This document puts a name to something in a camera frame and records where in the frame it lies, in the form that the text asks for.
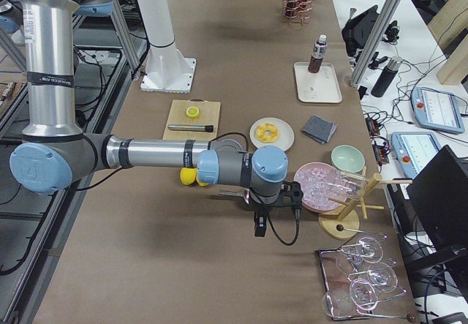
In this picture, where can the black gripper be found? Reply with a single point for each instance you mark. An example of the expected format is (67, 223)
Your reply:
(262, 210)

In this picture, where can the white round plate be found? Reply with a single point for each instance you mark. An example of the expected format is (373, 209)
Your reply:
(286, 134)

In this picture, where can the yellow glazed donut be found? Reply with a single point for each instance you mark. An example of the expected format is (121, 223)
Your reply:
(267, 132)

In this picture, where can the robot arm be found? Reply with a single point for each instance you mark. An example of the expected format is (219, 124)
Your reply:
(56, 152)

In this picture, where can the black mirror tray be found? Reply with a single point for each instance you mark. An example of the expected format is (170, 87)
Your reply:
(332, 276)

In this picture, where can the cream rectangular tray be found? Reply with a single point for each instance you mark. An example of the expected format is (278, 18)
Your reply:
(321, 87)

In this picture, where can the brown drink bottle on tray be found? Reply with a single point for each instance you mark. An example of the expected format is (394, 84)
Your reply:
(318, 53)

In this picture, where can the metal ice scoop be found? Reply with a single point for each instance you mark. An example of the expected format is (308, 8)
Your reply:
(234, 193)

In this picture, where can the yellow lemon right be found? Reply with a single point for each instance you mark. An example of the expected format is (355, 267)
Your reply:
(201, 183)

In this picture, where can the yellow lemon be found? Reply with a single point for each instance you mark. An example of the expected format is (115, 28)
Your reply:
(201, 183)
(188, 175)

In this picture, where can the pink bowl of ice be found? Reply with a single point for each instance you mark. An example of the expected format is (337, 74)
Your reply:
(315, 179)

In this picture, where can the wooden glass stand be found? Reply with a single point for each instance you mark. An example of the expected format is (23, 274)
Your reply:
(343, 223)

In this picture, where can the yellow lemon left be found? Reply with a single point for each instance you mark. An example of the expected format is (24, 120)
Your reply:
(188, 175)

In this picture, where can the tumbler glass on stand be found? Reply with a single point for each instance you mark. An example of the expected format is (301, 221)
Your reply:
(350, 185)

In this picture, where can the metal tube black cap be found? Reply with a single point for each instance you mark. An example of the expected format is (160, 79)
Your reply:
(191, 128)

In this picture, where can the mint green bowl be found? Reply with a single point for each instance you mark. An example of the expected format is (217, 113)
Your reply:
(347, 158)

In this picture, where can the folded grey cloth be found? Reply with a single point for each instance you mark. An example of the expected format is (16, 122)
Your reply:
(319, 129)

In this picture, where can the wine glass upper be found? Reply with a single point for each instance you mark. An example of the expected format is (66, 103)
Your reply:
(365, 250)

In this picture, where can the wine glass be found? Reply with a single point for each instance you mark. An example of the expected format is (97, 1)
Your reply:
(380, 275)
(365, 250)
(357, 299)

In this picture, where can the wooden cutting board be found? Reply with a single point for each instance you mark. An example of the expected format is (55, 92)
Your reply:
(209, 115)

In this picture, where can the half lemon slice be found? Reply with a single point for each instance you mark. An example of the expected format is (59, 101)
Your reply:
(192, 112)

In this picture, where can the wine glass lower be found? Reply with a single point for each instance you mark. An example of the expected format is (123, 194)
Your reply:
(357, 299)

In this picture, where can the wine glass middle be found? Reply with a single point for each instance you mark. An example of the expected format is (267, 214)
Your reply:
(380, 275)

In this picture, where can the teach pendant near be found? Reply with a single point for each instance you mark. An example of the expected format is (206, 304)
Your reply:
(414, 150)

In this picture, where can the teach pendant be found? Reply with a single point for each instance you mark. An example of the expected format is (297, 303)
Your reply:
(414, 150)
(436, 110)

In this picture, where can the black monitor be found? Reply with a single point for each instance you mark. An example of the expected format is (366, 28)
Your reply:
(438, 195)

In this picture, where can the black thermos bottle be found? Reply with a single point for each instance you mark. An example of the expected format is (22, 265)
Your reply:
(386, 77)

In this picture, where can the teach pendant far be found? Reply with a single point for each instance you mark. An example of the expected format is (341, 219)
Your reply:
(436, 110)

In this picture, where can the black equipment case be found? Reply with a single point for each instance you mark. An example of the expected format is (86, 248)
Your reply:
(357, 30)

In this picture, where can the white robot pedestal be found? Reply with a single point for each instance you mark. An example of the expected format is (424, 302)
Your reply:
(166, 70)

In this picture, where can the copper wire bottle rack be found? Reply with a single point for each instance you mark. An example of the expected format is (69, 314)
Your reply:
(297, 11)

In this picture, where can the aluminium frame post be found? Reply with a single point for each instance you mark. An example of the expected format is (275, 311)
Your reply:
(386, 13)

